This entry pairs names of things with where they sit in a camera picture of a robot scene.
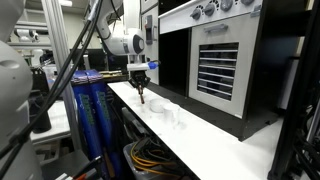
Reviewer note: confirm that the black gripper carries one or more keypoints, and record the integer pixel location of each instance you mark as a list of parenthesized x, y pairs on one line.
[(140, 78)]

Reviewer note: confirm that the wooden spoon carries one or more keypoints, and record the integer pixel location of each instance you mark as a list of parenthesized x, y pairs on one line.
[(142, 98)]

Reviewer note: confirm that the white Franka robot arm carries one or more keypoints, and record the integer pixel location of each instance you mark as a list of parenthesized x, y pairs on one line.
[(116, 43)]

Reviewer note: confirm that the white bowl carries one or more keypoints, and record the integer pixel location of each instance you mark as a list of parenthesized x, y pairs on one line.
[(156, 106)]

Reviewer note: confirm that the black monitor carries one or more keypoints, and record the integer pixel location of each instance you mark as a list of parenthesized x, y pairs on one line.
[(93, 60)]

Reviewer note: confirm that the grey dispenser panel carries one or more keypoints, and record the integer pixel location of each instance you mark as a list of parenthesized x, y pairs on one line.
[(148, 30)]

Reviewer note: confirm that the clear plastic bin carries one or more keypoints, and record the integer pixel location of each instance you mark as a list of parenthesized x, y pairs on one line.
[(133, 163)]

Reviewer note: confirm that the white toy kitchen unit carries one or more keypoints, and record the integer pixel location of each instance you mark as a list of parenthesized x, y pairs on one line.
[(173, 20)]

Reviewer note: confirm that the white side table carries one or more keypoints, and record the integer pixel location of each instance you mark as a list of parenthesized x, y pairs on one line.
[(56, 120)]

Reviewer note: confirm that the grey stove knob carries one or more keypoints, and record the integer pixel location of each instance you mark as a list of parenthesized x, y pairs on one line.
[(226, 4), (247, 1), (195, 13), (209, 9)]

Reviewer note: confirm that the black cup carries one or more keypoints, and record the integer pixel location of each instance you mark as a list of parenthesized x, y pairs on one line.
[(40, 116)]

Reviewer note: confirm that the white slatted cabinet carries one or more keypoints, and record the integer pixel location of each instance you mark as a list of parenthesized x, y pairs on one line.
[(233, 33)]

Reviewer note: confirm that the aluminium extrusion post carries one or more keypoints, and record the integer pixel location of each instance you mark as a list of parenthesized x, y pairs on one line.
[(61, 40)]

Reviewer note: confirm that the black metal frame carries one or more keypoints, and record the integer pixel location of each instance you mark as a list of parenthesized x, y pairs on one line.
[(300, 100)]

